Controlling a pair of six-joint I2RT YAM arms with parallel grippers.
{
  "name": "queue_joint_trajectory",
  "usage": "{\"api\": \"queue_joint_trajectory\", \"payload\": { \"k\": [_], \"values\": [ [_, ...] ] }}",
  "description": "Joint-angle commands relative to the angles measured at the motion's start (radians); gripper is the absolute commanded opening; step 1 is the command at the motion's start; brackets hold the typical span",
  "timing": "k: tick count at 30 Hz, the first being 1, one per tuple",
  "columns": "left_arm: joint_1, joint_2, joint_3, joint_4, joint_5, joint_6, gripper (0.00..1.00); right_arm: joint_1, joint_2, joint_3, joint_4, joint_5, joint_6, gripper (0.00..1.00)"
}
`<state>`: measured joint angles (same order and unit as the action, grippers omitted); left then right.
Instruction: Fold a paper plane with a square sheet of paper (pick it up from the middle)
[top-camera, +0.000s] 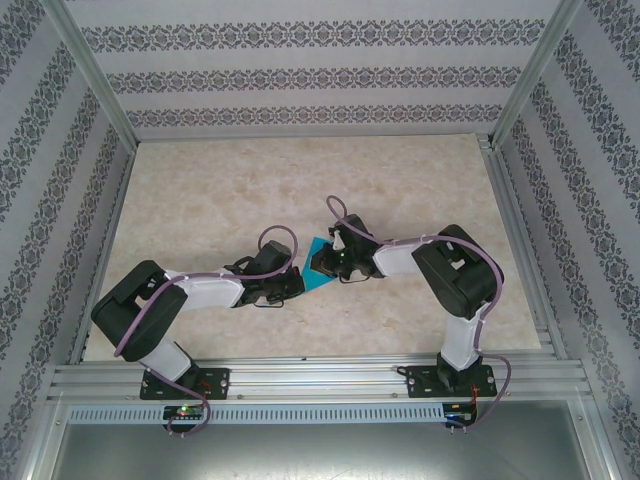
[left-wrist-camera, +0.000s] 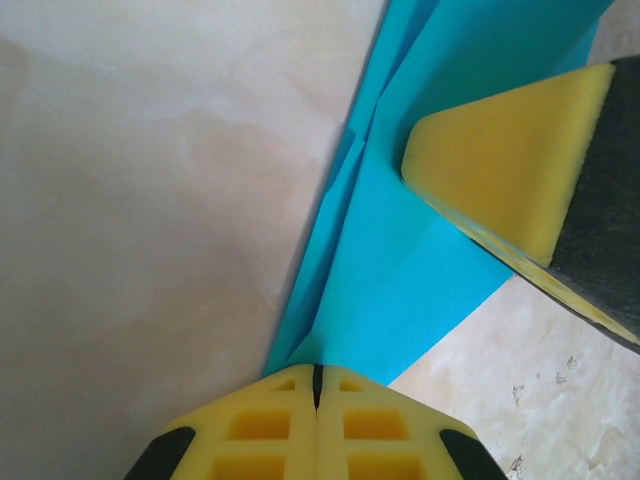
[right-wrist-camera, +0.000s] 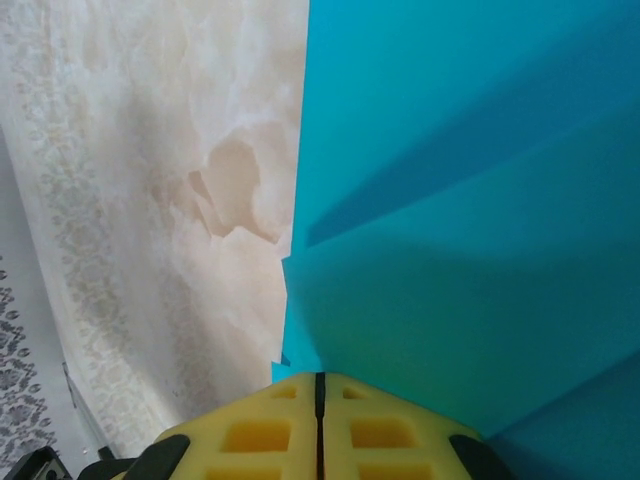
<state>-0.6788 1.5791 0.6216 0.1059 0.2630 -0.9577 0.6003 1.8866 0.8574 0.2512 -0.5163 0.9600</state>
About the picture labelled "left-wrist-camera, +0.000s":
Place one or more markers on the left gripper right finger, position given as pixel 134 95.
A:
pixel 380 430

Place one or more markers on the teal cloth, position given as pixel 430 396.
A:
pixel 390 280

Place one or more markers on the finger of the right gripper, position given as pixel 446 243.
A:
pixel 500 160

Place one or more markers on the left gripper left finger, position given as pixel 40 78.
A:
pixel 260 430

